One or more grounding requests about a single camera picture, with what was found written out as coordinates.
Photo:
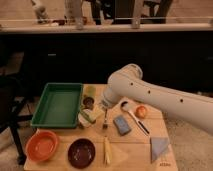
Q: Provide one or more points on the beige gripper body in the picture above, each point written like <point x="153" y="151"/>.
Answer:
<point x="98" y="111"/>

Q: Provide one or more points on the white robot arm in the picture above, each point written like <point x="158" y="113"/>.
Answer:
<point x="127" y="82"/>

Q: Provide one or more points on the white cup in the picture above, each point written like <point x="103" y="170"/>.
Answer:
<point x="83" y="121"/>

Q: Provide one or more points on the small dark tin can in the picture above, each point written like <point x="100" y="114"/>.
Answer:
<point x="88" y="102"/>

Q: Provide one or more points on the silver fork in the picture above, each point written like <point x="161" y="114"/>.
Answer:
<point x="105" y="123"/>

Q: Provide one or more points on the yellow corn cob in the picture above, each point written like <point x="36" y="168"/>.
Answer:
<point x="107" y="151"/>

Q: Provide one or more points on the blue sponge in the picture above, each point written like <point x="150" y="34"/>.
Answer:
<point x="121" y="125"/>

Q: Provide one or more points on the green plastic tray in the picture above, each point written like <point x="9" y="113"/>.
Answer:
<point x="58" y="106"/>

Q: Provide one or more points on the orange tomato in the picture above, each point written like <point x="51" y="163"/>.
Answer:
<point x="141" y="112"/>

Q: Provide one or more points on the dark maroon bowl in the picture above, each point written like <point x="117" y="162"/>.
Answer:
<point x="81" y="153"/>

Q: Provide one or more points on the orange bowl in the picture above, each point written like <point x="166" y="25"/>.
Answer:
<point x="42" y="146"/>

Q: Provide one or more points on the blue folded cloth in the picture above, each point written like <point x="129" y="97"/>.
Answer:
<point x="159" y="145"/>

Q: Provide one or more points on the black chair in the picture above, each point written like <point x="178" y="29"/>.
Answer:
<point x="9" y="112"/>

